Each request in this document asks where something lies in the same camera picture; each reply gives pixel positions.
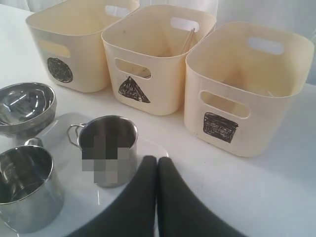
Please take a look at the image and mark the steel mug with band handle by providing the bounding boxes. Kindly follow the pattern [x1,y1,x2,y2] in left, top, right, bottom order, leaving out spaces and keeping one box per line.
[0,137,65,234]

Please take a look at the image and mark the cream bin with circle mark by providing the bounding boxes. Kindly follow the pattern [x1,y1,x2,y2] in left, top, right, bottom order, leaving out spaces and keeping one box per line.
[26,0,140,93]

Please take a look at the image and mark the cream bin with triangle mark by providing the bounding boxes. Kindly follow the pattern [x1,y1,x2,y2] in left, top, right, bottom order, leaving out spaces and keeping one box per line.
[101,5,216,116]

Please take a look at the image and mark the steel mug with wire handle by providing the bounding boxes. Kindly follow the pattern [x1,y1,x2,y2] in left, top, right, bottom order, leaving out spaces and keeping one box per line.
[67,115,138,188]

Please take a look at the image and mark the cream bin with square mark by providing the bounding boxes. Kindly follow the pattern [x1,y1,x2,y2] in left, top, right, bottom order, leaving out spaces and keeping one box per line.
[184,22,315,157]

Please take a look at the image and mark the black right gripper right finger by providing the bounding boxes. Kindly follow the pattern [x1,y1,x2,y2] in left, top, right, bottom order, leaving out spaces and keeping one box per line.
[157,157,244,237]

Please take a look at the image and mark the white square plate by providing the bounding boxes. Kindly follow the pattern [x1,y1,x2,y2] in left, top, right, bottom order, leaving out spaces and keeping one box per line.
[0,113,167,237]

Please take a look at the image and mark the stainless steel bowl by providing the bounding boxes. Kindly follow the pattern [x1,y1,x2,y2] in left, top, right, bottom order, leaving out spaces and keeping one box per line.
[0,82,57,139]

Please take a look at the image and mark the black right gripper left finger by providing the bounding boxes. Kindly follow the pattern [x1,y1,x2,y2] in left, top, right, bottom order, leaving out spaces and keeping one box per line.
[71,156,158,237]

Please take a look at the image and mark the wooden chopstick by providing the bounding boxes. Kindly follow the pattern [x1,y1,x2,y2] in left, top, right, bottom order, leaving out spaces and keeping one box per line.
[181,28,195,54]

